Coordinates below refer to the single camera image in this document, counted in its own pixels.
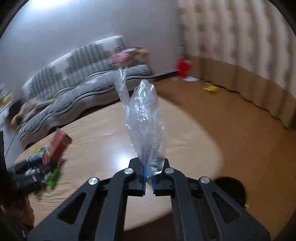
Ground red plastic bag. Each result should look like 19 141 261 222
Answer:
177 58 192 78

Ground beige patterned curtain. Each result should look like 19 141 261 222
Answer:
177 1 295 128

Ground white paper on floor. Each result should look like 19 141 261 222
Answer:
184 76 200 82

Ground pink clothes on sofa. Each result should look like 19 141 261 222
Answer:
111 47 148 65

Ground clear plastic bag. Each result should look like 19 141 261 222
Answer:
114 68 166 178

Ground black white striped sofa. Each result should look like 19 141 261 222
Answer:
16 34 154 147

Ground black round trash bin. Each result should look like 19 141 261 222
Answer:
214 176 247 208

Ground red brown box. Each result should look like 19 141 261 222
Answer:
42 128 72 165

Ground yellow toy on floor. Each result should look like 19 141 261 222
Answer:
203 85 219 93

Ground green snack wrapper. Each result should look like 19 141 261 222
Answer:
47 168 60 189

